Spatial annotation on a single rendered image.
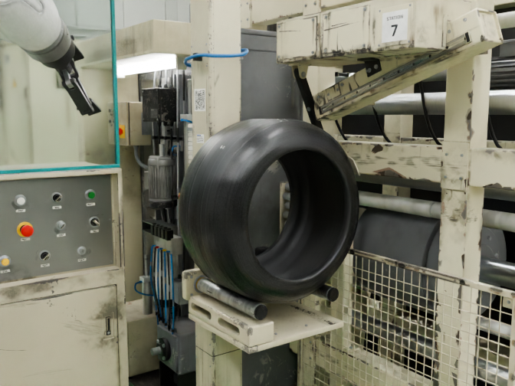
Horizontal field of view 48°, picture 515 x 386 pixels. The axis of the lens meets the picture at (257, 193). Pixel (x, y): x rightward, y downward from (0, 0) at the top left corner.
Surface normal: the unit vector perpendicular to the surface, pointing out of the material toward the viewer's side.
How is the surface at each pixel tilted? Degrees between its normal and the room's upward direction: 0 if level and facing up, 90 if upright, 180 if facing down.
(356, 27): 90
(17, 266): 90
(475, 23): 90
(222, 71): 90
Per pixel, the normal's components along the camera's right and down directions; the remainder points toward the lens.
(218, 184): -0.58, -0.25
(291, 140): 0.55, -0.07
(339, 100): -0.81, 0.08
